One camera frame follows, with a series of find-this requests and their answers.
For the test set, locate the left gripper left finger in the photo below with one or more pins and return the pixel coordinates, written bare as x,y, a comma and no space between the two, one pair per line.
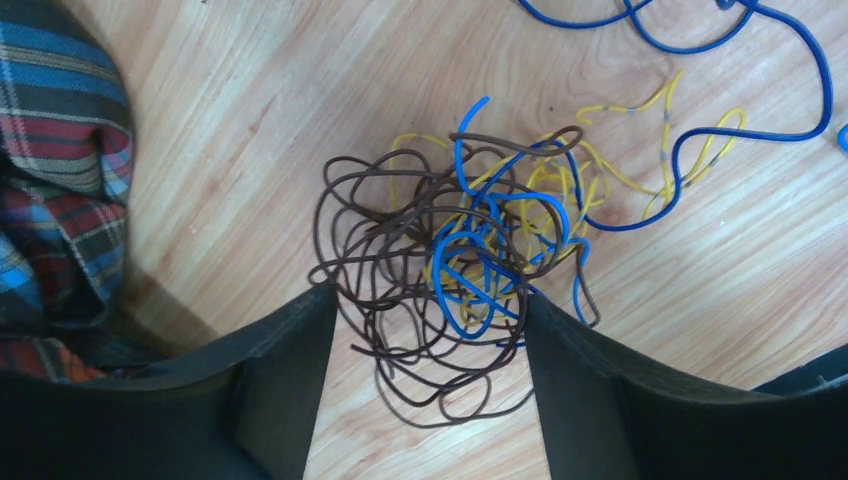
241,407

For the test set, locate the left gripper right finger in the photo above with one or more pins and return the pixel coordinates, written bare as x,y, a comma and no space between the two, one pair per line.
609,412

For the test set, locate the plaid flannel shirt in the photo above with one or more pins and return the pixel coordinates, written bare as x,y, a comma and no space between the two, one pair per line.
67,145

